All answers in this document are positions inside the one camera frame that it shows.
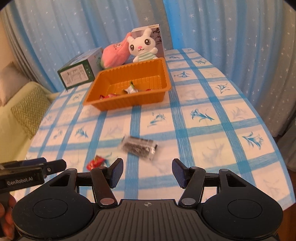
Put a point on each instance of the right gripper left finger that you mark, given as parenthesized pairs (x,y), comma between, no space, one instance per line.
(102,180)

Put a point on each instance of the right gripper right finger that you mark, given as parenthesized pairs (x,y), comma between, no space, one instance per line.
(193,180)

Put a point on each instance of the red candy packet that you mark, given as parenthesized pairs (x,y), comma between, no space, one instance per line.
(97,161)

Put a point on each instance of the clear packet dark snack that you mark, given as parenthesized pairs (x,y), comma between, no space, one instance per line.
(143,148)

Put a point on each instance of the white green snack wrapper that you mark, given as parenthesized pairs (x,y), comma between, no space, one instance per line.
(131,89)

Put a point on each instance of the large red snack packet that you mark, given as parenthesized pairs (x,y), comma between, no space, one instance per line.
(108,96)

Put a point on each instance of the person's left hand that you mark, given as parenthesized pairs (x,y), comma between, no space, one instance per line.
(7,224)

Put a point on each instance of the light green sofa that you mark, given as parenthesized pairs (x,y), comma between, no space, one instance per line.
(14,141)

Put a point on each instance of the blue checked tablecloth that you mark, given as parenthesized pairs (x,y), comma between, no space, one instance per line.
(204,120)

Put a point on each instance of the green zigzag cushion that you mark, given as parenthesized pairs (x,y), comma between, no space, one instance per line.
(29,111)

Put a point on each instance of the beige cushion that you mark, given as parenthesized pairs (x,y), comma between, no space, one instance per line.
(12,80)

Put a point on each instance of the orange plastic tray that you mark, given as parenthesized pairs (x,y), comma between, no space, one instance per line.
(140,83)

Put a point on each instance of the green printed carton box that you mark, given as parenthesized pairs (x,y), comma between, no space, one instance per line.
(81,69)

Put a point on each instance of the pink plush toy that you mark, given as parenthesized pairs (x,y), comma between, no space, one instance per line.
(115,54)

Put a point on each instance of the white bunny plush toy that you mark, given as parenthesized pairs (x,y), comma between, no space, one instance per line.
(143,48)

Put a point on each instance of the blue star curtain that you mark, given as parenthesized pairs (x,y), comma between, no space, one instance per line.
(251,42)

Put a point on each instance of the grey patterned box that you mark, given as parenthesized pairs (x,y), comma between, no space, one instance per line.
(156,35)

